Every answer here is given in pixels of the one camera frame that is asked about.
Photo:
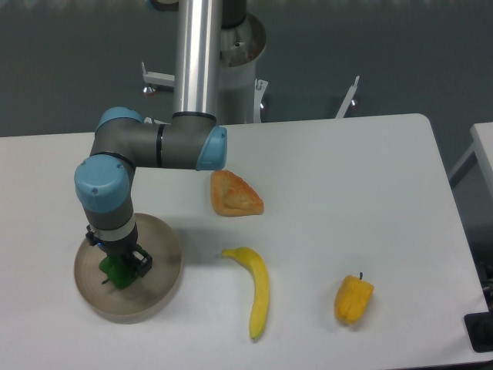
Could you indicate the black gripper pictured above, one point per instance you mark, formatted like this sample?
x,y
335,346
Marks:
x,y
125,246

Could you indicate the green bell pepper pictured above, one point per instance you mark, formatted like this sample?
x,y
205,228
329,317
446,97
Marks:
x,y
121,270

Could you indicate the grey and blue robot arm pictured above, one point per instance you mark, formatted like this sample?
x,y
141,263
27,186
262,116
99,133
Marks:
x,y
124,141

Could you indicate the beige round plate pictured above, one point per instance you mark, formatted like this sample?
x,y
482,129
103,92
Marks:
x,y
146,295

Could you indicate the yellow bell pepper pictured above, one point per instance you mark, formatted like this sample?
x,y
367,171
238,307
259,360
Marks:
x,y
352,299

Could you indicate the triangular orange pastry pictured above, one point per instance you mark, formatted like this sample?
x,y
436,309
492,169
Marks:
x,y
232,196

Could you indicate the yellow banana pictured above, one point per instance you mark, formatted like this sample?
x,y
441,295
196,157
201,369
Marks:
x,y
253,262

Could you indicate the white side table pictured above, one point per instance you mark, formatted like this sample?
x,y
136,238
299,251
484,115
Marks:
x,y
479,152

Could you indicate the black device at right edge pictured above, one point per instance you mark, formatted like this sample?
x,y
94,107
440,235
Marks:
x,y
479,328

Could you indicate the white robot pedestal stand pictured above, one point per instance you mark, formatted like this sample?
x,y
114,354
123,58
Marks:
x,y
240,92

